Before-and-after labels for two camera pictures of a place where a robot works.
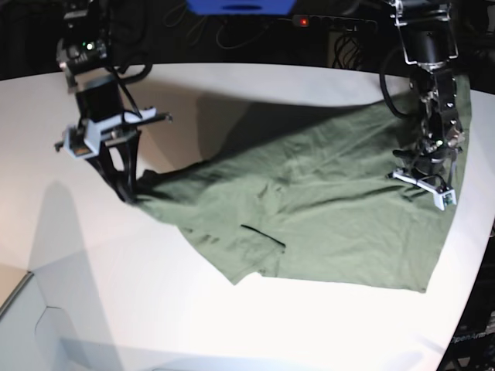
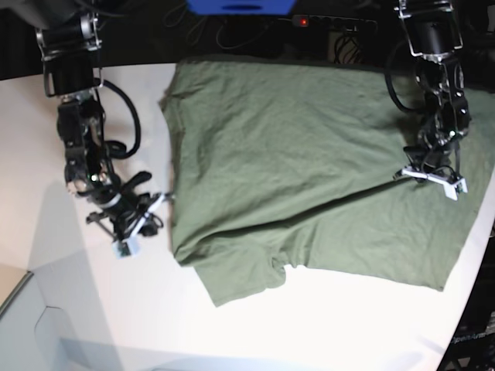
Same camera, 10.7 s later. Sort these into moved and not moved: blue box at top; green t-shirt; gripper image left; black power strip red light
Moved: green t-shirt; gripper image left
Not moved: blue box at top; black power strip red light
